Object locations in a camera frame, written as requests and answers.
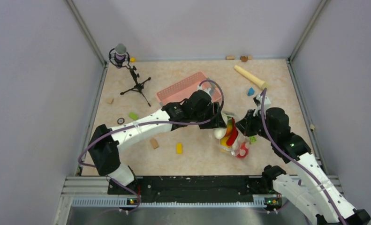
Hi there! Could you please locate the green orange mango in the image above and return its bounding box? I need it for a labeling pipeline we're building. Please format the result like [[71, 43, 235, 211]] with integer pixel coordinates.
[[225, 119, 234, 136]]

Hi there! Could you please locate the clear dotted zip top bag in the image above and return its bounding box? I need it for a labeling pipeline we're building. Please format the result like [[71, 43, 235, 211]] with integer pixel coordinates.
[[211, 111, 250, 159]]

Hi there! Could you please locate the yellow mango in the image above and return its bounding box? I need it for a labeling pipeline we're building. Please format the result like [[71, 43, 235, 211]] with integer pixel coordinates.
[[220, 136, 231, 148]]

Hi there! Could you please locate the white radish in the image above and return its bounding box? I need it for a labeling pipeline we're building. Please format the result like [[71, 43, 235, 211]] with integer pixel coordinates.
[[213, 112, 228, 139]]

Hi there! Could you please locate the beige wooden rolling pin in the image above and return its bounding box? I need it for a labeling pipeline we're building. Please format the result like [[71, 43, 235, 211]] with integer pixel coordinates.
[[234, 65, 269, 90]]

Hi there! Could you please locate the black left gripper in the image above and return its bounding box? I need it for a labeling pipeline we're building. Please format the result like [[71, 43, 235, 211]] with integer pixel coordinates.
[[191, 101, 226, 129]]

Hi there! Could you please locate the brown wooden block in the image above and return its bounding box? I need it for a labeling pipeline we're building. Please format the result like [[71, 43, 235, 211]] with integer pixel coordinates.
[[150, 138, 159, 149]]

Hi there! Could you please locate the light wooden block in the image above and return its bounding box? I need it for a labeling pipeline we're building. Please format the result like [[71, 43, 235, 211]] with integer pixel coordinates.
[[106, 97, 114, 104]]

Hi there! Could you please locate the yellow toy block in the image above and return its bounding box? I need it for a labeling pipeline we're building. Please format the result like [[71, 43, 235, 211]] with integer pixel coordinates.
[[176, 142, 183, 154]]

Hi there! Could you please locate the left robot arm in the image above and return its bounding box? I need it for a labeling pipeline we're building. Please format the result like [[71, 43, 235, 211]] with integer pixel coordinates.
[[87, 90, 227, 194]]

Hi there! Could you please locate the red chili pepper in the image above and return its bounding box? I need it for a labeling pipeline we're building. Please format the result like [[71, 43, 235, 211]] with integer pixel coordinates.
[[227, 118, 238, 146]]

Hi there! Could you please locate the red apple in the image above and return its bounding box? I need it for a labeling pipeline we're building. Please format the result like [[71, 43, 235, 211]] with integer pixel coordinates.
[[236, 142, 249, 158]]

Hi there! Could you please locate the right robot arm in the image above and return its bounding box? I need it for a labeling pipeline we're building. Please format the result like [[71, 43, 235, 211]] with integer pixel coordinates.
[[235, 107, 371, 225]]

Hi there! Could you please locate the brown piece at back wall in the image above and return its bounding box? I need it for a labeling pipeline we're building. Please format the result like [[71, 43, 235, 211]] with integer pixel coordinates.
[[240, 55, 253, 62]]

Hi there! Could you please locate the microphone on black tripod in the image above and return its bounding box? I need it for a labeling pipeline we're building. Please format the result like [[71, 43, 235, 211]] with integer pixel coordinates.
[[108, 43, 151, 107]]

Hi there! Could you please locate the blue toy block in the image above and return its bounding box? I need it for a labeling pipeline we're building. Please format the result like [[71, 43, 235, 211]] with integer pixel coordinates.
[[247, 87, 255, 97]]

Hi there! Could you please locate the small round token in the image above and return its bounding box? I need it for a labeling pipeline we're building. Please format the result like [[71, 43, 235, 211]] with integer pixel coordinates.
[[117, 118, 125, 125]]

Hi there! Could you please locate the pink plastic basket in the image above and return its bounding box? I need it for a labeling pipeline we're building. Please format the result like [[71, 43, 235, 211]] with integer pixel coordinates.
[[156, 72, 222, 106]]

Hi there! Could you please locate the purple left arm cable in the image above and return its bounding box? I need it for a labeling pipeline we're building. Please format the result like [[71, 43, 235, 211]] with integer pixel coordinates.
[[77, 79, 225, 215]]

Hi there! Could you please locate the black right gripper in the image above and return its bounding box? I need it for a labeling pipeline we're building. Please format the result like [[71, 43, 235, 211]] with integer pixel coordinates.
[[235, 108, 276, 142]]

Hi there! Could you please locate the green toy brick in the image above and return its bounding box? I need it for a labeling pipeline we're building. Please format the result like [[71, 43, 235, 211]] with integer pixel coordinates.
[[249, 136, 257, 143]]

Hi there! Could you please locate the green rectangular block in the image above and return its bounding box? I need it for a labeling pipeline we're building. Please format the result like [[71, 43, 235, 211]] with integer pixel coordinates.
[[128, 112, 139, 120]]

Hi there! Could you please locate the cork at back wall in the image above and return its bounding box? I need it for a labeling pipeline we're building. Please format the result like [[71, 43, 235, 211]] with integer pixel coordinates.
[[226, 55, 235, 60]]

